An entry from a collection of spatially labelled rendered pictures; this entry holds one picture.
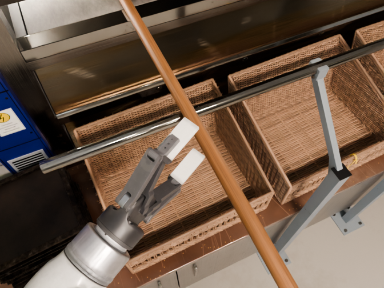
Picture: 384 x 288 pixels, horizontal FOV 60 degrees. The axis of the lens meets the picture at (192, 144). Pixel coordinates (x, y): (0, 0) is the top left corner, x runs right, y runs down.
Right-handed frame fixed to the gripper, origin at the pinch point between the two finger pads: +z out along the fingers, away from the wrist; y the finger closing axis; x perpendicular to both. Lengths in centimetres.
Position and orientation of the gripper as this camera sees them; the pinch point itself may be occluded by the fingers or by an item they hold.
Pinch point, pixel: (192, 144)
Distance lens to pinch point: 58.0
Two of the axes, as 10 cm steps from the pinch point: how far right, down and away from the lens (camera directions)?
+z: 6.4, -7.4, 2.2
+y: 1.0, 3.7, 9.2
